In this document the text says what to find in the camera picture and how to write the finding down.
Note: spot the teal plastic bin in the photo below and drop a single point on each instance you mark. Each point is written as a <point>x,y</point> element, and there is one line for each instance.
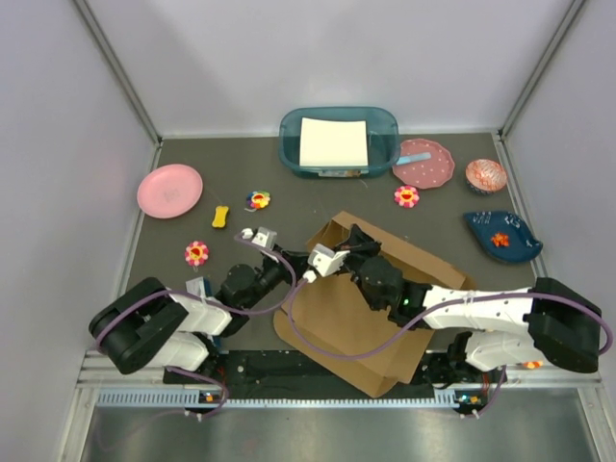
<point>382,134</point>

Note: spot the pink smiling flower toy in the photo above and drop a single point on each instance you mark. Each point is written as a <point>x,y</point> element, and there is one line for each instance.
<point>406,196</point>

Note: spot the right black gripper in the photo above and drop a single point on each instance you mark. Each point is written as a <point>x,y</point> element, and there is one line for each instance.
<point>358,243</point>

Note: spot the light blue marker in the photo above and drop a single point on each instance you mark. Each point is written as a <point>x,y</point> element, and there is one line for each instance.
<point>413,158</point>

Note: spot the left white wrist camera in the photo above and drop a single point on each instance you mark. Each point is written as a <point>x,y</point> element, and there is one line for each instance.
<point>261,237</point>

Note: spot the blue packaged item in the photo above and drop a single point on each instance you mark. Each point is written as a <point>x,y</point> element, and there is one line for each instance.
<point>201,286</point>

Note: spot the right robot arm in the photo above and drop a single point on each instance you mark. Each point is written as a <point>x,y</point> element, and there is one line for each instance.
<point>545,322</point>

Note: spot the dark blue leaf dish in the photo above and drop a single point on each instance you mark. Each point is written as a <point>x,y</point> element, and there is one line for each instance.
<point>523,248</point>

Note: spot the orange flower toy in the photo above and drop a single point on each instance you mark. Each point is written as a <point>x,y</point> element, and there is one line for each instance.
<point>532,365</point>

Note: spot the yellow bone toy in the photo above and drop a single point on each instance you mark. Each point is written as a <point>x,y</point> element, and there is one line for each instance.
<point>220,217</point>

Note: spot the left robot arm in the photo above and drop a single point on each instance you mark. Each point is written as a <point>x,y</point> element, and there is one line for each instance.
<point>154,326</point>

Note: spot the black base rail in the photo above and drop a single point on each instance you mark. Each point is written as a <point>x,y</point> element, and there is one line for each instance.
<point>291,374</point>

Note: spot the white paper sheet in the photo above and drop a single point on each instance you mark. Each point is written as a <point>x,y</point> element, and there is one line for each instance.
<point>332,143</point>

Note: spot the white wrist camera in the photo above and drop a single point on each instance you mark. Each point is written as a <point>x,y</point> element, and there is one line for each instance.
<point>261,237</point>
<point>323,262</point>

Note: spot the red patterned bowl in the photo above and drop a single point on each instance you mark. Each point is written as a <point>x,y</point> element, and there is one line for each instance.
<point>485,176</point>

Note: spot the small orange toy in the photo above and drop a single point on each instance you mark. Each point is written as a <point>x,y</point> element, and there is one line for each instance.
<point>500,240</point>

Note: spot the grey slotted cable duct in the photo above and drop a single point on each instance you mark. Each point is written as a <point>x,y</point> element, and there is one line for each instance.
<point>201,399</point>

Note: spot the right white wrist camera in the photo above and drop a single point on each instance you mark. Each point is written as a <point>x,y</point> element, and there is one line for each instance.
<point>323,262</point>

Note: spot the brown cardboard box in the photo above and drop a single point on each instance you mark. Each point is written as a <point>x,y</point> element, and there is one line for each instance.
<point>332,314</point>

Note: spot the pink dotted plate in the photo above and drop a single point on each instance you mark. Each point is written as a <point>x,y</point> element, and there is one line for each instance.
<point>430,174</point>

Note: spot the pink round plate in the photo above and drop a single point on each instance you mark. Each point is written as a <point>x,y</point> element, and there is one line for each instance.
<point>169,191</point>

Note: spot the rainbow flower toy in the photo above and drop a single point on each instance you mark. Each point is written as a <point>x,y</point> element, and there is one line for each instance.
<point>257,200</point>

